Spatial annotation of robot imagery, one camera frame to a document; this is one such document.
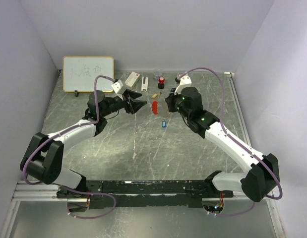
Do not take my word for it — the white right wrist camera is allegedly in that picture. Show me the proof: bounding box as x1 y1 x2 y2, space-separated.
174 73 192 95

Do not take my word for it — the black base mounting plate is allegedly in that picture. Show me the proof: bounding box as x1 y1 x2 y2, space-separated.
56 179 235 210

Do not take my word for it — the red black stamp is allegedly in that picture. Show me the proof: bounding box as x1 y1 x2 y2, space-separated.
158 77 165 89

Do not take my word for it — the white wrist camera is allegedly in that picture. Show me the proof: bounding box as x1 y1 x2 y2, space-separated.
111 79 127 97
174 73 192 95

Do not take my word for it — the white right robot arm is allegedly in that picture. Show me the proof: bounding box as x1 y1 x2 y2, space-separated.
165 87 280 202

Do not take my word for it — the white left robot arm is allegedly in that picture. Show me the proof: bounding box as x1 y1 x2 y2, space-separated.
20 89 147 198

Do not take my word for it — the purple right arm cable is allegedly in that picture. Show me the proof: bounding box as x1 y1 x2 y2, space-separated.
177 66 283 217

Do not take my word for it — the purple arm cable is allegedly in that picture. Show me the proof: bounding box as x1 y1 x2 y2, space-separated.
177 66 283 217
22 75 119 219

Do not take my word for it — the aluminium right side rail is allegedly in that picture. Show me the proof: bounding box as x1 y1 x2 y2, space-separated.
224 71 263 180

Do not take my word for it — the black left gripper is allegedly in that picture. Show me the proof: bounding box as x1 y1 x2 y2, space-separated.
101 88 147 117

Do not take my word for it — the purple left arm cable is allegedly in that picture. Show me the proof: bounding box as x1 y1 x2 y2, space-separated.
22 75 119 219

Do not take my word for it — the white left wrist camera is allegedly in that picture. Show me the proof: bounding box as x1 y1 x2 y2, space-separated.
111 79 127 97

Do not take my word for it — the metal key organizer red handle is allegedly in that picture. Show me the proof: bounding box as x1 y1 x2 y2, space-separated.
151 100 170 118

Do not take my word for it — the white board yellow frame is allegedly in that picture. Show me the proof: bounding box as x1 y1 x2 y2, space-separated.
62 56 114 93

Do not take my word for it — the aluminium front rail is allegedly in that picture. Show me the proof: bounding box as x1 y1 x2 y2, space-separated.
11 179 275 202

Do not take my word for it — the green white staples box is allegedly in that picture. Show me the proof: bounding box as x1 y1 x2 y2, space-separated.
125 72 140 89

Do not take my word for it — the white stapler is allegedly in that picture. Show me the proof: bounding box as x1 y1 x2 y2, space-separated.
141 76 149 92

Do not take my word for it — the clear plastic cup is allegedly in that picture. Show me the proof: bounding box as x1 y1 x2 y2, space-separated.
153 68 162 80

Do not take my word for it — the aluminium rail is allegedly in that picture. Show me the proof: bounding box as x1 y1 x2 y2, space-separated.
11 179 275 202
224 71 263 180

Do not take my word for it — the yellow key tag with key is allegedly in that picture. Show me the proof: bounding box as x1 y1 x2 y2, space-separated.
151 92 162 99

